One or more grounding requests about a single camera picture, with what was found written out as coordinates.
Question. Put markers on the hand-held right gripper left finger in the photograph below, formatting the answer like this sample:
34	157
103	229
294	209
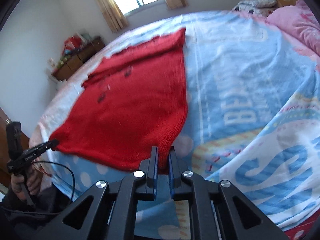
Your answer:
156	180

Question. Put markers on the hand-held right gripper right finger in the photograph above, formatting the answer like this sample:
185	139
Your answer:
171	177

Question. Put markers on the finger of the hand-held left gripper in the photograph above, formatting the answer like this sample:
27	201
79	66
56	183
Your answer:
48	145

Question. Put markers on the red knitted sweater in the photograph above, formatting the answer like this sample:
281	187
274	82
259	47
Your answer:
137	92

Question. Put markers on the person's left forearm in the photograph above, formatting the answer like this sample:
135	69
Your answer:
20	225

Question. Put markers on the person's left hand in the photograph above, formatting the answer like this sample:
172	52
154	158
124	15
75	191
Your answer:
33	182

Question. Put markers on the brown wooden desk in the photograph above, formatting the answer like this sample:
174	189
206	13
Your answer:
77	60

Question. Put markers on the red box on desk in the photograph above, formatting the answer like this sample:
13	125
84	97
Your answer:
71	42

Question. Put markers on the bed with patterned sheet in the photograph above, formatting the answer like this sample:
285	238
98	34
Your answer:
237	80

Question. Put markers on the white cartoon print pillow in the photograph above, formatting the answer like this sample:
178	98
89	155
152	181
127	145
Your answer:
246	9

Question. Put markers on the grey patterned pillow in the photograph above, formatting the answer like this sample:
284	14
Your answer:
260	2

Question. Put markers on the pink floral quilt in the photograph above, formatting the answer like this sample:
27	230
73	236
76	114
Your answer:
295	22

